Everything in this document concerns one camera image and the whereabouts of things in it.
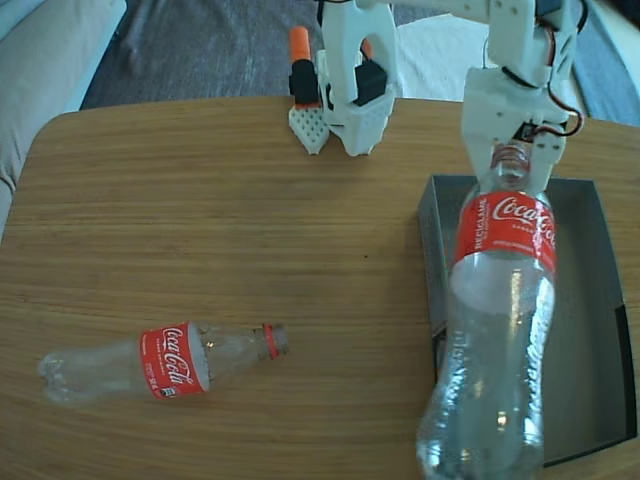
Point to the light beige sofa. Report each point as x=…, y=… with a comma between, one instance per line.
x=40, y=75

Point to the grey cardboard box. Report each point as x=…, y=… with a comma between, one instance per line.
x=590, y=300

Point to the white cloth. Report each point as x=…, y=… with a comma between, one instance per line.
x=440, y=60

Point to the grey rug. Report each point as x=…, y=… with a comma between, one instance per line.
x=150, y=50

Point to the clear bottle Reciclame red label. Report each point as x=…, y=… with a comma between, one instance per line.
x=505, y=235

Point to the clear bottle barcode red label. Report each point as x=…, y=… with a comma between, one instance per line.
x=170, y=362

